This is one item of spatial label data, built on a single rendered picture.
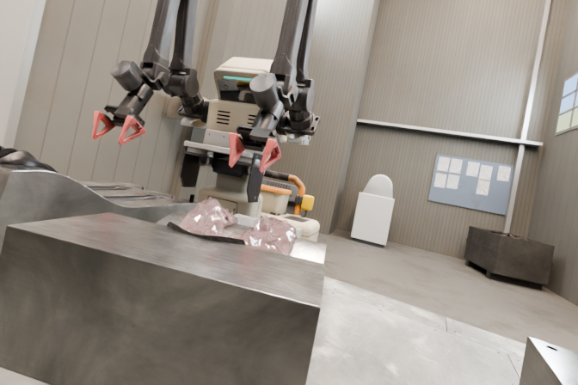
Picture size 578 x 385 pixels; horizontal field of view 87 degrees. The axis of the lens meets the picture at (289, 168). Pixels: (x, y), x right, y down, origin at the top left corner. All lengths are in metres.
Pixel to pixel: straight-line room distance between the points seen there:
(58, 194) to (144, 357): 0.33
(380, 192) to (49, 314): 5.97
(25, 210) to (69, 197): 0.05
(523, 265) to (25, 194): 6.10
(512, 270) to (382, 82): 4.50
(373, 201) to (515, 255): 2.32
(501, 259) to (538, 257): 0.54
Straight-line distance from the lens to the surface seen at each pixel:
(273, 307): 0.24
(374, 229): 6.15
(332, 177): 6.18
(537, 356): 0.44
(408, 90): 7.64
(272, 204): 1.35
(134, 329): 0.28
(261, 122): 0.75
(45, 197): 0.55
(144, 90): 1.03
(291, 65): 0.84
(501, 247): 5.99
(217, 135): 1.11
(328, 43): 6.93
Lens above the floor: 0.99
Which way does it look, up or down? 1 degrees up
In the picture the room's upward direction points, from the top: 11 degrees clockwise
